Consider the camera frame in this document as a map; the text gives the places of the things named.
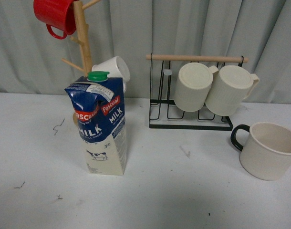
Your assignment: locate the wooden mug tree stand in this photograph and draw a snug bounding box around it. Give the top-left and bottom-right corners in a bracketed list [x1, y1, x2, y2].
[61, 0, 103, 125]

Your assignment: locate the red mug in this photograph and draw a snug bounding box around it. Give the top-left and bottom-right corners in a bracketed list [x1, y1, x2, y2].
[33, 0, 76, 40]

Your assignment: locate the black wire cup rack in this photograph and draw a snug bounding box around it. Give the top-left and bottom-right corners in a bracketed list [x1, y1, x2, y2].
[146, 53, 249, 131]

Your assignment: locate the grey curtain backdrop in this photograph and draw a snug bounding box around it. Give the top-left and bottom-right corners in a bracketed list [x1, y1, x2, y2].
[0, 0, 291, 104]

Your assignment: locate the blue white milk carton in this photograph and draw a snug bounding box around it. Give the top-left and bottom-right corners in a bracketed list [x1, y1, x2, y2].
[65, 71, 127, 176]

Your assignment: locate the left cream ribbed cup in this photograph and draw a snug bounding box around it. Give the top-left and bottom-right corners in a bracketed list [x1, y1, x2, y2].
[174, 62, 218, 112]

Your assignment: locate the right cream ribbed cup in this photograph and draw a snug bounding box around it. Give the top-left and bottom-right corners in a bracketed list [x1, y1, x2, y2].
[205, 65, 260, 116]

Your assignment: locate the white mug on tree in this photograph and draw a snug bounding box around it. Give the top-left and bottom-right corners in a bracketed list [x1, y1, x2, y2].
[92, 56, 130, 93]

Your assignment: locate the cream mug black handle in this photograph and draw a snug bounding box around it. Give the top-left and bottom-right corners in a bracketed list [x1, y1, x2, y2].
[230, 122, 291, 181]

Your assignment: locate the cream ribbed cup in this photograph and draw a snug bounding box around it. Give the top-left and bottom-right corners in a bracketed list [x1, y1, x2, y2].
[205, 65, 260, 116]
[174, 62, 218, 112]

